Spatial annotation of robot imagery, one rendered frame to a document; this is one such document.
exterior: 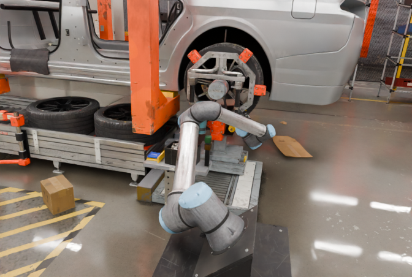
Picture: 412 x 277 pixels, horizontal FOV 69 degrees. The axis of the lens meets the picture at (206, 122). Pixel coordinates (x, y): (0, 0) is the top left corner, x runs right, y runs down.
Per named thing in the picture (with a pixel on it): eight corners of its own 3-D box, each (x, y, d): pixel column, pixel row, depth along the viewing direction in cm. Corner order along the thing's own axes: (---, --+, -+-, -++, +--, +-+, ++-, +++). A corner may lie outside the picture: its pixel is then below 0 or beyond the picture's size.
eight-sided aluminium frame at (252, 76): (251, 121, 247) (257, 54, 229) (251, 124, 240) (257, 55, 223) (188, 114, 258) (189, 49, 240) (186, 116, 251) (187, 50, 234)
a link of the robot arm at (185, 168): (175, 222, 133) (190, 98, 179) (154, 231, 144) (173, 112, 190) (202, 231, 140) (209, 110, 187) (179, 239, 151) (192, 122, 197)
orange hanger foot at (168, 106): (180, 110, 286) (180, 75, 275) (160, 128, 238) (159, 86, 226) (164, 108, 289) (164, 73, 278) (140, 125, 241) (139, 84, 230)
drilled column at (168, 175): (182, 214, 219) (183, 162, 205) (178, 222, 209) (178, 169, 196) (169, 212, 221) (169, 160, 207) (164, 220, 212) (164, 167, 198)
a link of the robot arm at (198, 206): (219, 227, 126) (192, 196, 124) (194, 236, 136) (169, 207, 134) (232, 203, 138) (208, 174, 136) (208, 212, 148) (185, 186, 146)
